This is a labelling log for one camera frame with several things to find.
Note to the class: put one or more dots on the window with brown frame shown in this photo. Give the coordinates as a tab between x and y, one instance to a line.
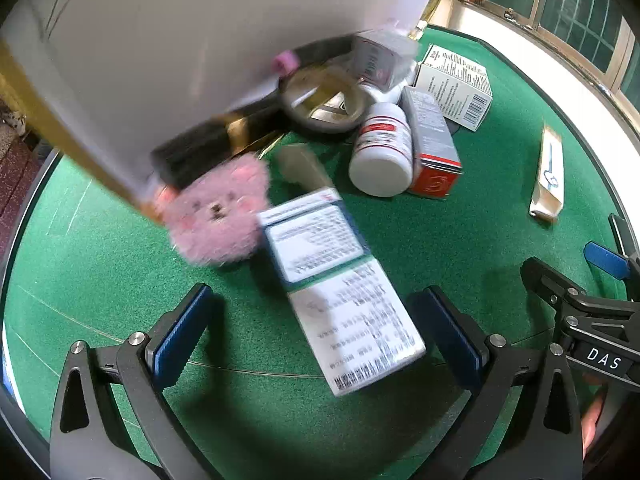
565	5

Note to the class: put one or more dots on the long white ointment box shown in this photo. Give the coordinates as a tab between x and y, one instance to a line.
547	180

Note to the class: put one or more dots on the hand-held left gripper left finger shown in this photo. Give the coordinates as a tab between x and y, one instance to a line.
175	340

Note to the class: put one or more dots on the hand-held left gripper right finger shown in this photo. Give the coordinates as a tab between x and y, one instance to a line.
450	335

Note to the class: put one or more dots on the silver red medicine box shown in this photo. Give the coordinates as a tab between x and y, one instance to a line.
430	140

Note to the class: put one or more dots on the black marker pink cap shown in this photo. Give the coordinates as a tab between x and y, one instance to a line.
320	50

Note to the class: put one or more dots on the plain white pill bottle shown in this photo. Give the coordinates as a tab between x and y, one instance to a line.
385	95

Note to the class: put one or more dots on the white pill bottle red label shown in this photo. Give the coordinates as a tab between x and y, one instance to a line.
382	160

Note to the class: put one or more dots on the blue white medicine box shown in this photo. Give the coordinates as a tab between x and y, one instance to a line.
350	320

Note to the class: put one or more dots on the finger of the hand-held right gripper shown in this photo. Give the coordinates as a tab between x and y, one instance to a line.
550	280
605	257

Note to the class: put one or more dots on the pink and white medicine box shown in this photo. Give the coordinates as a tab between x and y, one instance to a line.
377	60

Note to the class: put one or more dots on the black gold-banded tube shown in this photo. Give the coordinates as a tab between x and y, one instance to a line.
200	152

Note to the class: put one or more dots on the person's right hand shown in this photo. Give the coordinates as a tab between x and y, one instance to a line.
592	425

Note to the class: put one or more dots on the white gold-edged cardboard box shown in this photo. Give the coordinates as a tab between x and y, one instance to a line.
175	50

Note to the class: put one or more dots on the large cream medicine box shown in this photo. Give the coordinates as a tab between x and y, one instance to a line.
450	85

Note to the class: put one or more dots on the black tape roll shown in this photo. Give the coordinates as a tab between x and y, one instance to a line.
320	127

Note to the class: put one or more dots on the pink plush toy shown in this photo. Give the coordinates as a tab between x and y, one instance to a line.
215	215

